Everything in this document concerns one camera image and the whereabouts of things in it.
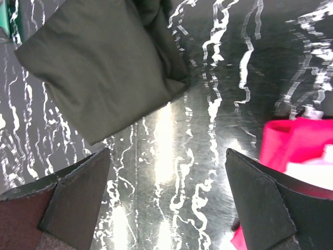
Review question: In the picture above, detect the teal book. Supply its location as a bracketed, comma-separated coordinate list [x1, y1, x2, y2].
[0, 0, 10, 43]

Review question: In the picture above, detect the black marbled table mat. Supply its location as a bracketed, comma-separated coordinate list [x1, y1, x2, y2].
[1, 1, 332, 249]

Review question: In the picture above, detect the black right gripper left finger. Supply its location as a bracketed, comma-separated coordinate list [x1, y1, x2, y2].
[1, 148, 110, 249]

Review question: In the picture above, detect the magenta folded t-shirt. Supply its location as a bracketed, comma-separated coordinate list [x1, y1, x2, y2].
[231, 118, 332, 249]

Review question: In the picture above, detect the black printed t-shirt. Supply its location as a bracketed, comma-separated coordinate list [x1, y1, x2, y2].
[15, 1, 189, 145]

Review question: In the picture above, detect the light pink folded t-shirt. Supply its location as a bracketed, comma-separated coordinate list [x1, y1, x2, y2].
[284, 144, 332, 191]

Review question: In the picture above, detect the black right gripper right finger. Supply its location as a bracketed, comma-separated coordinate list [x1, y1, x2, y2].
[225, 148, 332, 249]

